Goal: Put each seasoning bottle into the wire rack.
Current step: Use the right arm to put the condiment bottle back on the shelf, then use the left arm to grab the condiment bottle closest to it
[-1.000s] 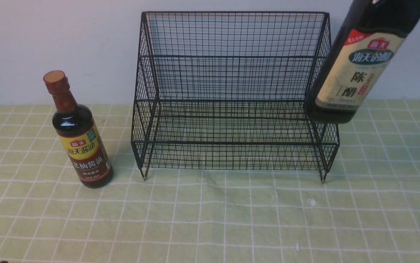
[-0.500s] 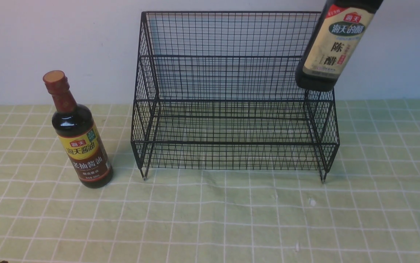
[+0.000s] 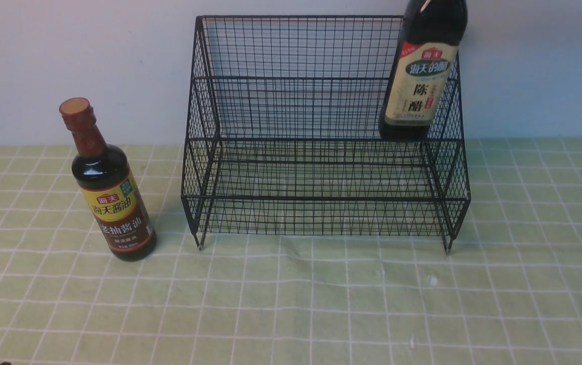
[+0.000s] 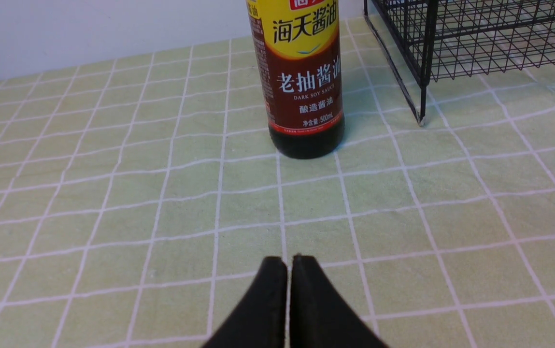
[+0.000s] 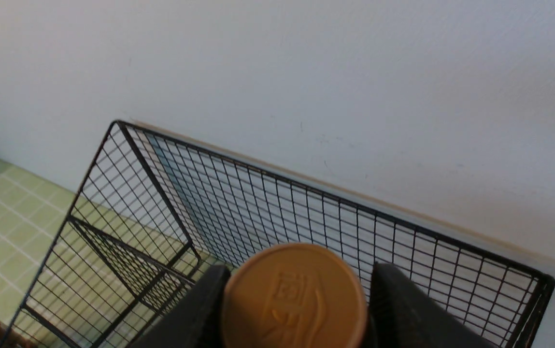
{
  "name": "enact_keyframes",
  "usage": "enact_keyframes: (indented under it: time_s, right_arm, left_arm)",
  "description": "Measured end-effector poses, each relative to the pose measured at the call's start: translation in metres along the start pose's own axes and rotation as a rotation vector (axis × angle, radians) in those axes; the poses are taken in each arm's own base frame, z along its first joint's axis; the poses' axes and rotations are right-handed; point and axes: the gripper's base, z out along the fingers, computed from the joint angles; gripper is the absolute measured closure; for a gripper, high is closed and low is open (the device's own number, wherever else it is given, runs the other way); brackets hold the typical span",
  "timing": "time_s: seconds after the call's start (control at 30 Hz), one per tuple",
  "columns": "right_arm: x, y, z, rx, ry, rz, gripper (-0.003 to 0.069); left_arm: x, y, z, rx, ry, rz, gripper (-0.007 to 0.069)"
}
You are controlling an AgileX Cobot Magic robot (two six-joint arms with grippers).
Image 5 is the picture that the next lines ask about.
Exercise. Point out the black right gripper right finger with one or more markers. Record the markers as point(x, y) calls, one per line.
point(402, 316)

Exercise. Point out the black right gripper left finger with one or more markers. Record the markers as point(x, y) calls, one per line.
point(195, 320)

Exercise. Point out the dark vinegar bottle beige label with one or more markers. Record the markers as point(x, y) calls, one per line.
point(294, 295)

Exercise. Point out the green checkered tablecloth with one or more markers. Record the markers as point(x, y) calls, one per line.
point(11, 227)

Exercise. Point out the black wire mesh shelf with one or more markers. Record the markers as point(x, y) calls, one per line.
point(236, 209)

